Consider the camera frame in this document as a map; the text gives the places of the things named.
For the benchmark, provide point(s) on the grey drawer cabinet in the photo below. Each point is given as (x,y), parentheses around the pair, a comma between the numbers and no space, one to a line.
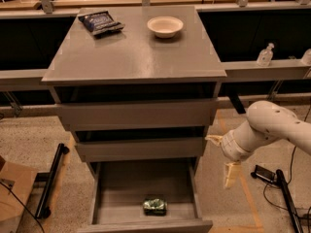
(169,93)

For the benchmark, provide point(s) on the white paper bowl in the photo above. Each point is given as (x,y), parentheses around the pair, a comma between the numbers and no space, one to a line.
(165,27)

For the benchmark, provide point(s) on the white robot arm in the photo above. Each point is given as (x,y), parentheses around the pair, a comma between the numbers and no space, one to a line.
(265,124)

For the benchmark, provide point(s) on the black bar on floor left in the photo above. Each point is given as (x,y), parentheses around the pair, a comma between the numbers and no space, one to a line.
(43,209)

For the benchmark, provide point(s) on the black stand base right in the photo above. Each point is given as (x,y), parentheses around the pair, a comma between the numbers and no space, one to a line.
(277,179)

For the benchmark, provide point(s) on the grey metal rail shelf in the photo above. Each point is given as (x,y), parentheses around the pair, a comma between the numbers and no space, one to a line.
(259,70)

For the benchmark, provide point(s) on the cardboard box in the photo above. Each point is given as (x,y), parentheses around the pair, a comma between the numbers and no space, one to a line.
(16,182)

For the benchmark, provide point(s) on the grey middle drawer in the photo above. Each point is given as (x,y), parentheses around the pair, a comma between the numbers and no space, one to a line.
(141,149)

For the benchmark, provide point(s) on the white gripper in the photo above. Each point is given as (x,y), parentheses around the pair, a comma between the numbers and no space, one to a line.
(230,147)

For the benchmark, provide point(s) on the blue chip bag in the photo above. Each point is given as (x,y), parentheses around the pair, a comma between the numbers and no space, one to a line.
(100,22)

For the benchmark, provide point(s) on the clear sanitizer bottle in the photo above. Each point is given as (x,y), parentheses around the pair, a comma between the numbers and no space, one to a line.
(265,56)

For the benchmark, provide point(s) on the grey top drawer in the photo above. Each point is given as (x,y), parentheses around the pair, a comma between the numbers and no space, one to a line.
(131,115)

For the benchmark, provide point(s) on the grey open bottom drawer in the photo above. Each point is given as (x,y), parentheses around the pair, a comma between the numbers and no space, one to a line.
(121,187)

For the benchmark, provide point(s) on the green soda can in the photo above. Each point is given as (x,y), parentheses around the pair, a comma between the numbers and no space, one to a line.
(155,207)

